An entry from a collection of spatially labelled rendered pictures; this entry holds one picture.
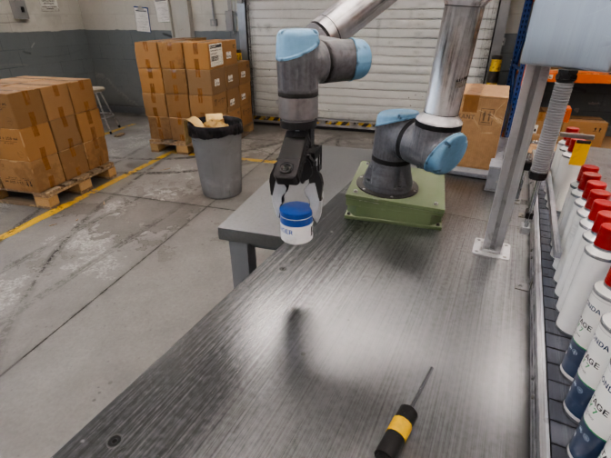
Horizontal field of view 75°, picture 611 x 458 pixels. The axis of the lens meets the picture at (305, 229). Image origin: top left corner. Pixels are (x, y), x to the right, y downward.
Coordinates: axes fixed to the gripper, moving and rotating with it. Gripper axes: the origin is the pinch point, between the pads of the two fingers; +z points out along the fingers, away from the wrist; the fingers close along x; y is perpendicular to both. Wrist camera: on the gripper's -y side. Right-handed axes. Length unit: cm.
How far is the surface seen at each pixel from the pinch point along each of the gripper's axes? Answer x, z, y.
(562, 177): -61, 2, 46
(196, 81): 207, 23, 312
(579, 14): -46, -37, 17
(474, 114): -40, -5, 89
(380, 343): -20.7, 16.6, -14.3
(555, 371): -48, 12, -18
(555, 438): -45, 12, -30
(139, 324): 101, 100, 52
